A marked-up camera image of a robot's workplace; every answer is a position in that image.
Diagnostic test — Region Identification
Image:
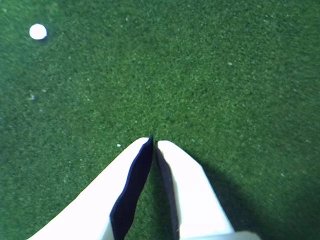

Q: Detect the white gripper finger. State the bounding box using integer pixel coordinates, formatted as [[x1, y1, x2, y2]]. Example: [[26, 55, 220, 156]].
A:
[[26, 134, 154, 240], [154, 140, 236, 240]]

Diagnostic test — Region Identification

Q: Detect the long green turf mat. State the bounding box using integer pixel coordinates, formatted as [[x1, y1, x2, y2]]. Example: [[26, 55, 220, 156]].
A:
[[0, 0, 320, 240]]

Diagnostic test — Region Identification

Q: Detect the small white dot marker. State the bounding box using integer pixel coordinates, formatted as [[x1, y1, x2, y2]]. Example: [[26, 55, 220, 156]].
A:
[[29, 23, 48, 41]]

